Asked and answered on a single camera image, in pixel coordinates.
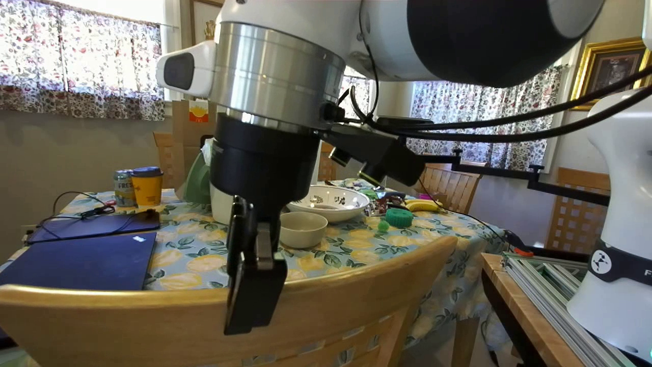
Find green plastic jug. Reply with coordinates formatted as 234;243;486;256
182;150;212;205

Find light wooden chair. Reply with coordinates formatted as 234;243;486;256
0;235;459;367

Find orange and black clamp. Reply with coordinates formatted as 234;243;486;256
503;230;535;257

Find drink can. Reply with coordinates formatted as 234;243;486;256
113;169;136;207

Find yellow cup with blue lid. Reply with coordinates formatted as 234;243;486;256
129;166;164;207

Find small beige bowl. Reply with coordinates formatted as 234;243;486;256
279;211;329;250

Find wooden framed picture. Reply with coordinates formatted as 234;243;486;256
191;0;225;45

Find white patterned bowl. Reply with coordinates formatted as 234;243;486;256
286;184;371;224

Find floral curtain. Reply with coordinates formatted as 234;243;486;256
340;75;371;116
0;0;167;122
407;65;564;172

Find lattice back wooden chair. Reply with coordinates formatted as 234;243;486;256
545;167;611;254
415;163;482;215
152;131;177;191
318;141;338;182

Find gold framed picture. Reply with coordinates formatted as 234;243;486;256
569;36;652;112

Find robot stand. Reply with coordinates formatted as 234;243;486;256
481;252;652;367

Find green round lid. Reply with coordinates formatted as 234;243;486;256
384;207;415;229

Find large dark blue notebook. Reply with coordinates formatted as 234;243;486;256
0;231;158;292

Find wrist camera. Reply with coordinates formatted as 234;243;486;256
319;121;426;188

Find banana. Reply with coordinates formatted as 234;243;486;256
404;198;445;213

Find brown paper bag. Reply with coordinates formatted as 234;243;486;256
171;99;218;190

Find heap of small items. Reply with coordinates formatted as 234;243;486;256
363;188;408;217

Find black cable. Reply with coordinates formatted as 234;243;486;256
37;191;149;241

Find white container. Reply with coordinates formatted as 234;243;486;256
209;182;235;225

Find lemon print tablecloth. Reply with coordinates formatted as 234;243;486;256
0;177;512;367

